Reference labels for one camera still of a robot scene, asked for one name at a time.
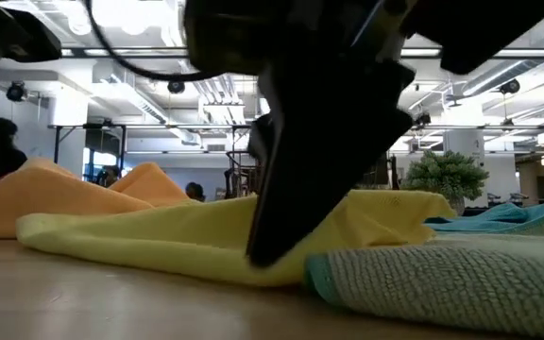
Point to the green potted artificial plant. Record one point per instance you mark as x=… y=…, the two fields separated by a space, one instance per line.
x=444 y=177

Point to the green microfiber towel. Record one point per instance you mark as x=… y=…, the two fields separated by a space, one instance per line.
x=442 y=283

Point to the teal microfiber towel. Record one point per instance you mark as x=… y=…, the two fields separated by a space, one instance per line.
x=489 y=218

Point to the orange microfiber towel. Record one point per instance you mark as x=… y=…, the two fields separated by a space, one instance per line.
x=151 y=184
x=40 y=203

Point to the black monitor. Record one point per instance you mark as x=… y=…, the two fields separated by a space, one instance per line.
x=381 y=172

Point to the black metal rack frame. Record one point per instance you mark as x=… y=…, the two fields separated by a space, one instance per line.
x=88 y=126

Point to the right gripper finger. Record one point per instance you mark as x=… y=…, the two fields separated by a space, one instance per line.
x=260 y=139
x=319 y=156

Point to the black hanging camera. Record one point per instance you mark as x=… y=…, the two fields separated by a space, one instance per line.
x=176 y=87
x=16 y=92
x=510 y=86
x=422 y=119

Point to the black frame beam with lights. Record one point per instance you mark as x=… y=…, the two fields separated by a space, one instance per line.
x=76 y=52

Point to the yellow microfiber towel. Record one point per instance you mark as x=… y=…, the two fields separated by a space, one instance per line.
x=135 y=241

